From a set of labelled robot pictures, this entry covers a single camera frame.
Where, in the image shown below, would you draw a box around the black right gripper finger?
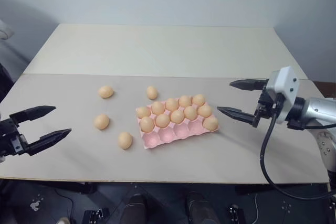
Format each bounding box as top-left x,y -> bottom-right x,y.
216,106 -> 261,128
229,78 -> 268,91

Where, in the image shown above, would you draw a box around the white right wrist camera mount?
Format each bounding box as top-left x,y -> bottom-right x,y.
264,66 -> 300,125

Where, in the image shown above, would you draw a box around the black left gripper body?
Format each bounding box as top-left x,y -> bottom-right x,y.
0,117 -> 29,157

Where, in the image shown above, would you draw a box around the black table frame bar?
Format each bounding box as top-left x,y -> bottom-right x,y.
234,183 -> 331,196
0,179 -> 98,195

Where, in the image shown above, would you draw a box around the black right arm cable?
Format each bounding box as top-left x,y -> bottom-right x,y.
258,97 -> 336,200

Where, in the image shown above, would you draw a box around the dark rounded shape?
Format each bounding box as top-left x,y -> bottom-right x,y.
125,193 -> 147,224
186,191 -> 211,224

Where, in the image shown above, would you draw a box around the brown egg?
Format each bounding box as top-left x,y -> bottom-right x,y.
203,116 -> 219,131
151,101 -> 165,116
136,106 -> 152,119
155,113 -> 171,129
117,131 -> 133,151
93,113 -> 110,131
192,93 -> 206,106
178,95 -> 192,108
183,106 -> 197,120
170,110 -> 185,125
197,104 -> 213,119
165,98 -> 180,112
140,116 -> 155,133
146,86 -> 159,100
98,85 -> 114,99

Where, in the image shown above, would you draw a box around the pink egg tray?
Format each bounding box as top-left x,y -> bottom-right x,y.
135,100 -> 220,151

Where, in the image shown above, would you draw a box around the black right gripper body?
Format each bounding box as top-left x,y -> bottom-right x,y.
253,87 -> 286,127

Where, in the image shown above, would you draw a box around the black floor bracket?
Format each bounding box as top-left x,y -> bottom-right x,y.
227,204 -> 246,224
83,207 -> 110,224

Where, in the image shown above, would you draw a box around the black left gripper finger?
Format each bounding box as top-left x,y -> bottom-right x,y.
9,105 -> 57,125
26,128 -> 72,157

